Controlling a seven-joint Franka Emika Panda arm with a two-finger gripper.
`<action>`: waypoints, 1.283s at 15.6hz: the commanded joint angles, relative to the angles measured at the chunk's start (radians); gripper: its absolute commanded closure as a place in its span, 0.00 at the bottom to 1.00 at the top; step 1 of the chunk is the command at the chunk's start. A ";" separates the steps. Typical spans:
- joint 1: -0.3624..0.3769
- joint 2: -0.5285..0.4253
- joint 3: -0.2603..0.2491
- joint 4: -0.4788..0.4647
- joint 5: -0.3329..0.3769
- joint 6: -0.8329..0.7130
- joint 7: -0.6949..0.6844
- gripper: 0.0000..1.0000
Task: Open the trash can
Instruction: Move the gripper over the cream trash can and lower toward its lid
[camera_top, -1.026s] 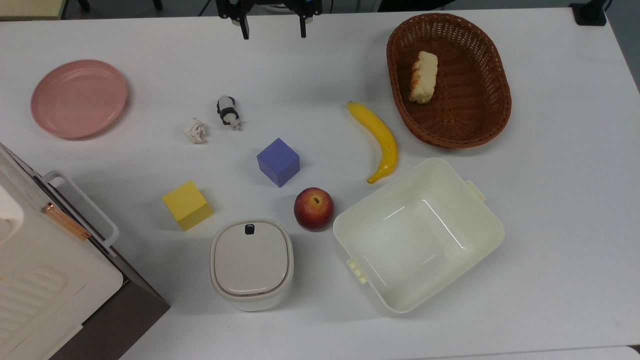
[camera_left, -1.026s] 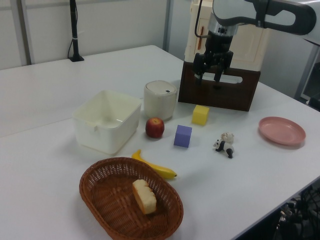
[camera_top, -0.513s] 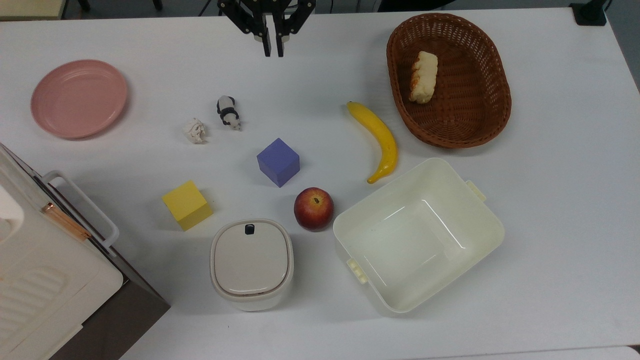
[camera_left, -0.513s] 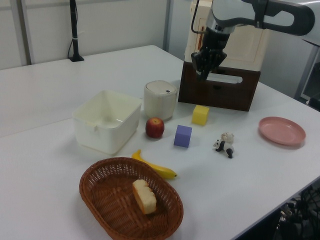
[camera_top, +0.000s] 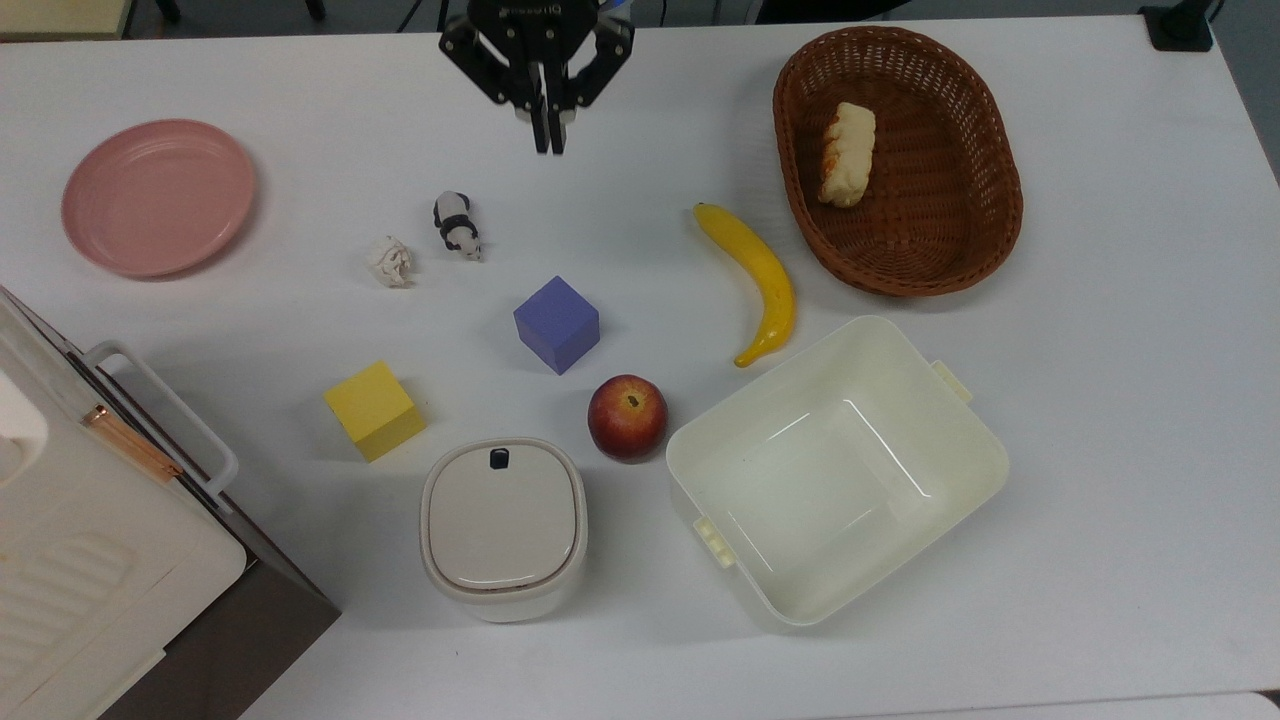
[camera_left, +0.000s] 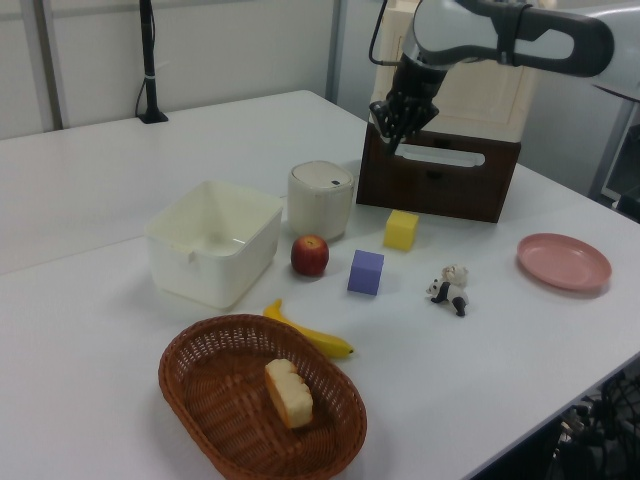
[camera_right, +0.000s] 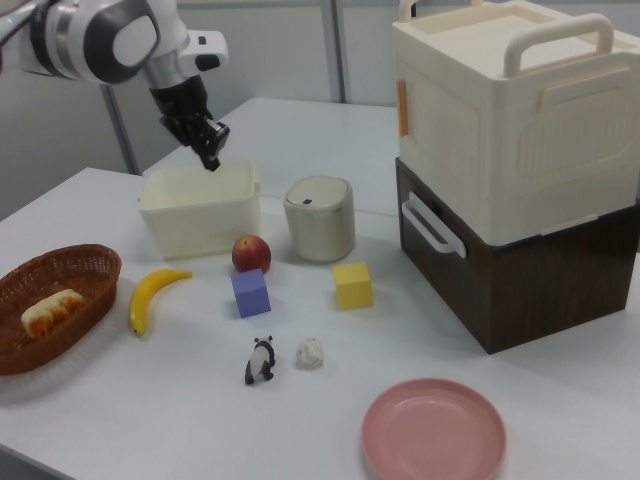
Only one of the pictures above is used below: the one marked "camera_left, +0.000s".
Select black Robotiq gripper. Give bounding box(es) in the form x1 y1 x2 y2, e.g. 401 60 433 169
369 51 450 157

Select small white trash can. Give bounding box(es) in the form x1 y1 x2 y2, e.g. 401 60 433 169
286 160 356 242

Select dark brown wooden drawer box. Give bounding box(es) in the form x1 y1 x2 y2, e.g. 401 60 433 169
355 119 523 224

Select yellow cube block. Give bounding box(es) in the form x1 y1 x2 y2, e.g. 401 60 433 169
382 209 420 252

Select purple cube block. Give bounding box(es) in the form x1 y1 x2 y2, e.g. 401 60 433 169
346 249 386 297

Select red apple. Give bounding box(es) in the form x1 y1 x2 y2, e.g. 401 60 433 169
290 234 331 277

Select black and white panda toy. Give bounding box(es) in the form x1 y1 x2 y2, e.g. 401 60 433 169
425 278 471 318

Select pink round plate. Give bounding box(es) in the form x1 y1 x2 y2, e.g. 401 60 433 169
516 232 613 291

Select yellow banana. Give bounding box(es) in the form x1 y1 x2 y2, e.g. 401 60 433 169
262 298 356 360

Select cream square plastic bin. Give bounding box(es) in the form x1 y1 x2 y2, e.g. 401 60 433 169
144 179 284 310

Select pale bread piece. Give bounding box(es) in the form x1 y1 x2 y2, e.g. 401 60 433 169
264 357 315 431

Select brown oval wicker basket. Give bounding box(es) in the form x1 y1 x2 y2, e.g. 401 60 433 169
158 313 369 480

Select white cabinet door handle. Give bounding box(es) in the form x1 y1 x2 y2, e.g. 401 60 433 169
396 143 487 169

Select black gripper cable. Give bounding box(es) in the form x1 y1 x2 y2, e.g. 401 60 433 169
368 0 402 68

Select black camera stand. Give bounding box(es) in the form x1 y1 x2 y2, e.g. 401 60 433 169
136 0 170 125

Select black tangled cables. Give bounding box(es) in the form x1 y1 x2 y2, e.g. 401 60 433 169
552 367 640 480

